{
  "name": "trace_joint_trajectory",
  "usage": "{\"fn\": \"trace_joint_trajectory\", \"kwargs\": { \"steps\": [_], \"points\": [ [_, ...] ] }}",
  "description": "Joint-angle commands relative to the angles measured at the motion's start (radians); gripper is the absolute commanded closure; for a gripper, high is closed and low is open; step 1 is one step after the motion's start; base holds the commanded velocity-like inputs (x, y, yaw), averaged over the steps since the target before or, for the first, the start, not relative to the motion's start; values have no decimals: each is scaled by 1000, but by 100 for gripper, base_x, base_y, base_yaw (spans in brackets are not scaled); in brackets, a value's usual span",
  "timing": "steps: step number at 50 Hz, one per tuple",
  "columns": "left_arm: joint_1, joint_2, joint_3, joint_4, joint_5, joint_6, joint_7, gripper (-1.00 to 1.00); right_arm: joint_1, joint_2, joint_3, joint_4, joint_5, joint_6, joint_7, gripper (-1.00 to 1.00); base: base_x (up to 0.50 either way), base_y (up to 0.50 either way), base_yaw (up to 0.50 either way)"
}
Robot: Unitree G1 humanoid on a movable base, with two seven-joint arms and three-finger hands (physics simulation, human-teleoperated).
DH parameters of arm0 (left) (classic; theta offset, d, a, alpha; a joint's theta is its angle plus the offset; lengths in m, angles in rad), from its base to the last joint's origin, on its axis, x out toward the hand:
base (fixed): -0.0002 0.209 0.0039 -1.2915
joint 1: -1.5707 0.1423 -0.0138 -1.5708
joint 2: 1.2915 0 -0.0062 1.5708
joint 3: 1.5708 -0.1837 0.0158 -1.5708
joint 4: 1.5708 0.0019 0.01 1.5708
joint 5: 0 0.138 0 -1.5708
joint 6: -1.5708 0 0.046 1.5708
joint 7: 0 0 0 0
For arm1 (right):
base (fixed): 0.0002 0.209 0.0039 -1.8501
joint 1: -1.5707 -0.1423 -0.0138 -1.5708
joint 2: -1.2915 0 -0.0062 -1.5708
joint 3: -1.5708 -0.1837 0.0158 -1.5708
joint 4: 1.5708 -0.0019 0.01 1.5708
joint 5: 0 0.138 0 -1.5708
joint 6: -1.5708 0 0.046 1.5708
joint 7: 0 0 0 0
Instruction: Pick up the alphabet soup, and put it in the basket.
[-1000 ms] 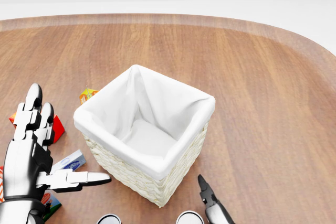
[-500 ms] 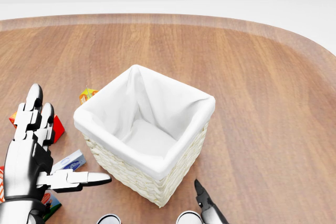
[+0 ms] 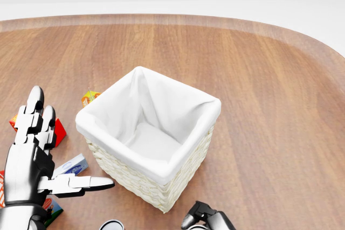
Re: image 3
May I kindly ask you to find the red food box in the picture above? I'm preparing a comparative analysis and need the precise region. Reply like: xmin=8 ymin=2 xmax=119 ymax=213
xmin=9 ymin=114 xmax=67 ymax=148

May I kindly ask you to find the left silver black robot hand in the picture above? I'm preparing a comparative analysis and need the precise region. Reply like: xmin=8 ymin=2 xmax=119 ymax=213
xmin=3 ymin=85 xmax=115 ymax=206

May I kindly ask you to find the white blue printed box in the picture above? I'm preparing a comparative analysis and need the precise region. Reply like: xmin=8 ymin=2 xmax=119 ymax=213
xmin=51 ymin=153 xmax=89 ymax=180

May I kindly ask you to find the silver tin can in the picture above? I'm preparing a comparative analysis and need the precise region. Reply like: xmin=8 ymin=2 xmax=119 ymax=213
xmin=99 ymin=219 xmax=125 ymax=230

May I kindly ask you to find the yellow orange juice carton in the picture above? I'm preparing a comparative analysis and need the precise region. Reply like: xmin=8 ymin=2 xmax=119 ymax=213
xmin=81 ymin=87 xmax=101 ymax=108

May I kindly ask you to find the green orange printed box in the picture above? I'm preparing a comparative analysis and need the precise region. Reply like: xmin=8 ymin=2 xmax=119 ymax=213
xmin=42 ymin=197 xmax=64 ymax=228

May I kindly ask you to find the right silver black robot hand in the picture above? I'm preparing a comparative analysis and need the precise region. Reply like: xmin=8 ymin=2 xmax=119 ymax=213
xmin=180 ymin=200 xmax=237 ymax=230

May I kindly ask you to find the white wicker basket with liner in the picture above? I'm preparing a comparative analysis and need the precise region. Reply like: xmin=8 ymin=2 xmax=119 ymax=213
xmin=75 ymin=66 xmax=222 ymax=214

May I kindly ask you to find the orange white printed box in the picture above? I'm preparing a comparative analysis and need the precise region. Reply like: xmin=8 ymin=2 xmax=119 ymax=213
xmin=0 ymin=170 xmax=6 ymax=209

